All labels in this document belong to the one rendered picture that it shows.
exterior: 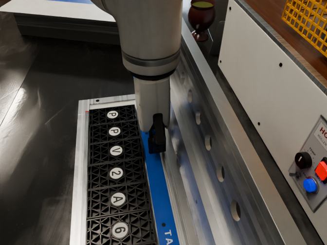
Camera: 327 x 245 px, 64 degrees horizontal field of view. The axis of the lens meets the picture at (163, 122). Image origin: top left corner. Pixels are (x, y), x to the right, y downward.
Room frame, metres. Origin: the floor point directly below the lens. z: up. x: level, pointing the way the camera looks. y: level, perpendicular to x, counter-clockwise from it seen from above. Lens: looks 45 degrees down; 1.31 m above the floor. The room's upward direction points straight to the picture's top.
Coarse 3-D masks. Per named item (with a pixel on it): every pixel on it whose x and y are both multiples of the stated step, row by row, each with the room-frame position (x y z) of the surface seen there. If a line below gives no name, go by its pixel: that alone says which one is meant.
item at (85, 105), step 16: (128, 96) 0.47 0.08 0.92; (80, 112) 0.41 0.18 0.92; (80, 128) 0.37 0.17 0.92; (80, 144) 0.32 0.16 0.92; (80, 160) 0.29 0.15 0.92; (176, 160) 0.28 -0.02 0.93; (80, 176) 0.25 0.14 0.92; (176, 176) 0.25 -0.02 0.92; (80, 192) 0.22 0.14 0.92; (176, 192) 0.22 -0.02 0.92; (80, 208) 0.19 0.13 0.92; (176, 208) 0.19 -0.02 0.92; (80, 224) 0.17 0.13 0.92; (176, 224) 0.17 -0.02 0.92; (192, 224) 0.17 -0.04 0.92; (192, 240) 0.15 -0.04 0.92
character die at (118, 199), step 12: (96, 192) 0.22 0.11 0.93; (108, 192) 0.22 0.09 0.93; (120, 192) 0.22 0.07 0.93; (132, 192) 0.22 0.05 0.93; (144, 192) 0.22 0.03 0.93; (96, 204) 0.20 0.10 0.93; (108, 204) 0.20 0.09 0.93; (120, 204) 0.20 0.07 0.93; (132, 204) 0.20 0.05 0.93; (144, 204) 0.20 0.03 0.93; (96, 216) 0.18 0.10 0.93
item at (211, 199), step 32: (192, 64) 0.32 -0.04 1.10; (192, 96) 0.31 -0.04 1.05; (224, 96) 0.24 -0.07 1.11; (192, 128) 0.28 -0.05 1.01; (224, 128) 0.19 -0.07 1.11; (192, 160) 0.24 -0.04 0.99; (224, 160) 0.18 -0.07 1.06; (256, 160) 0.15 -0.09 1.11; (192, 192) 0.20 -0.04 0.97; (224, 192) 0.16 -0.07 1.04; (256, 192) 0.12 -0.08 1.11; (224, 224) 0.13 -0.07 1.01; (256, 224) 0.10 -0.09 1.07; (288, 224) 0.09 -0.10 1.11
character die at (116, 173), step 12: (96, 168) 0.27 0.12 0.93; (108, 168) 0.26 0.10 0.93; (120, 168) 0.26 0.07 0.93; (132, 168) 0.26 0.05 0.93; (144, 168) 0.26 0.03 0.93; (96, 180) 0.24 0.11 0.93; (108, 180) 0.24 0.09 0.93; (120, 180) 0.24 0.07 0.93; (132, 180) 0.24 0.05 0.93; (144, 180) 0.24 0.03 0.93
